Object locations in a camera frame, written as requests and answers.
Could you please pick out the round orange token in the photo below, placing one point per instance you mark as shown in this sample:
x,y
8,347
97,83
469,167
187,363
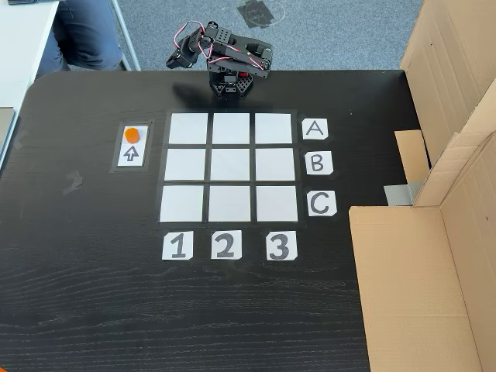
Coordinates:
x,y
131,134

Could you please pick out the white nine-square grid sheet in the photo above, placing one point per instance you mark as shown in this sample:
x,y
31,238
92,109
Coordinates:
x,y
230,164

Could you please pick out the red black bar clamp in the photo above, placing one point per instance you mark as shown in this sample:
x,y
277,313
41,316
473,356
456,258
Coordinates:
x,y
243,73

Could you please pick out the black floor tape marking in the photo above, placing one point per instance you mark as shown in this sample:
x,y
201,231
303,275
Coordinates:
x,y
257,13

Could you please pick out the person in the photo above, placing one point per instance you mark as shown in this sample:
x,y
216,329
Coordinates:
x,y
83,35

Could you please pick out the white arrow paper sheet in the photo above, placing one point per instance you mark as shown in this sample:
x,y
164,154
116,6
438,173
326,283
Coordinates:
x,y
132,153

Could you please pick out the paper label letter A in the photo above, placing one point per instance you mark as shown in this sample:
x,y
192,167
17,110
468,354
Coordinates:
x,y
314,129

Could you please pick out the white side table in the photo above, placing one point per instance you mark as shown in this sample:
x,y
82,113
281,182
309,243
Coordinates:
x,y
23,46

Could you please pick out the clear tape scraps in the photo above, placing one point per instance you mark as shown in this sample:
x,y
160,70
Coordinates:
x,y
73,182

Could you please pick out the paper label letter B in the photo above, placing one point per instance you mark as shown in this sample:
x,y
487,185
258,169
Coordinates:
x,y
318,162

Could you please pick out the paper label number 1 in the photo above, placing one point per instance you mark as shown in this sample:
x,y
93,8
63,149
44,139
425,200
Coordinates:
x,y
177,246

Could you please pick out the paper label number 2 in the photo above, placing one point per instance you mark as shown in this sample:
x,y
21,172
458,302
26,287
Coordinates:
x,y
226,245

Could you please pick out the paper label letter C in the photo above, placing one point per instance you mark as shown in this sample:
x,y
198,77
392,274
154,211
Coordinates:
x,y
321,203

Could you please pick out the paper label number 3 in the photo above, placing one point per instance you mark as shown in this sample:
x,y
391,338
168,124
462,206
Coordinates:
x,y
281,246

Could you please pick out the grey tape strip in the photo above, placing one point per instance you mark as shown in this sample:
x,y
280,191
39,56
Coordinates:
x,y
399,193

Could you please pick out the brown cardboard screen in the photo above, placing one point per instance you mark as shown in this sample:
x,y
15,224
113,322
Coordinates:
x,y
410,290
449,58

